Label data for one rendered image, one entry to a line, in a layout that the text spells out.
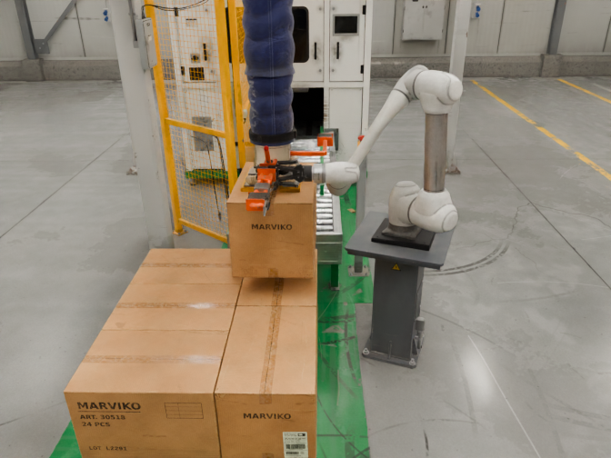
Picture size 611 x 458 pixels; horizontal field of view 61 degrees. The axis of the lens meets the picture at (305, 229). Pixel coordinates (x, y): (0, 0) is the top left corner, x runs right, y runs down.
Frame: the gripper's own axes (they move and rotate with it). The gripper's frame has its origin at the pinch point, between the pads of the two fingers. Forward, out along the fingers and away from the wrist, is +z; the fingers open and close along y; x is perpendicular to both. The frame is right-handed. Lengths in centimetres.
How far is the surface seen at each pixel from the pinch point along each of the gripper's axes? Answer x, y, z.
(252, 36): 18, -57, 6
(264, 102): 16.4, -28.6, 2.1
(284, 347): -42, 66, -8
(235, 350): -44, 66, 13
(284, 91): 19.7, -32.8, -7.0
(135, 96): 127, -9, 101
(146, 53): 122, -37, 88
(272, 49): 16, -52, -3
